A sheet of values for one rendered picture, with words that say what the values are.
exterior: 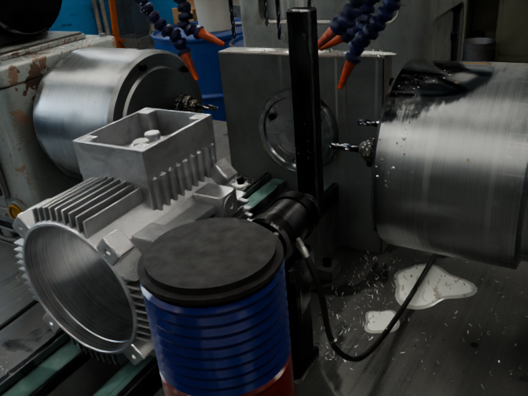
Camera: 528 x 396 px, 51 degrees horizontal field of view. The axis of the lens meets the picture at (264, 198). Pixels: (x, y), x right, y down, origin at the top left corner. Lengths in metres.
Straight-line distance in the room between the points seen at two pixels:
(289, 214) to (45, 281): 0.29
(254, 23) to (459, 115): 0.54
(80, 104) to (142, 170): 0.39
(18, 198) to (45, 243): 0.50
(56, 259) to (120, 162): 0.15
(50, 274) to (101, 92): 0.35
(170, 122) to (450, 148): 0.33
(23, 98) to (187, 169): 0.51
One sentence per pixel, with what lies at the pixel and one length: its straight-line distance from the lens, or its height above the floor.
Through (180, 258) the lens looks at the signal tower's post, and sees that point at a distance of 0.23.
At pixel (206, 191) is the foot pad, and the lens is 0.62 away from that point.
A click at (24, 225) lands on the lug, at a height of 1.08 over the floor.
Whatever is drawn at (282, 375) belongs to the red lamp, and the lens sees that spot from 0.25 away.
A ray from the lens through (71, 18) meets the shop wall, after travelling 7.69.
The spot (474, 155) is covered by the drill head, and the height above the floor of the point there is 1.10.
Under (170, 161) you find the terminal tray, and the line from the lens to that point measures 0.59.
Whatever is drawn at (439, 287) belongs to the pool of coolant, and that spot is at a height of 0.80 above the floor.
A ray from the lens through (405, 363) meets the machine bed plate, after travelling 0.79.
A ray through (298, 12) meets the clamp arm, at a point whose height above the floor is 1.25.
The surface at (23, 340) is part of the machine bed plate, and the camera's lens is 0.94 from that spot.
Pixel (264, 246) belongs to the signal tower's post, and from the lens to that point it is 0.22.
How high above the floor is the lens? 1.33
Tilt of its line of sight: 26 degrees down
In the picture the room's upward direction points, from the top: 5 degrees counter-clockwise
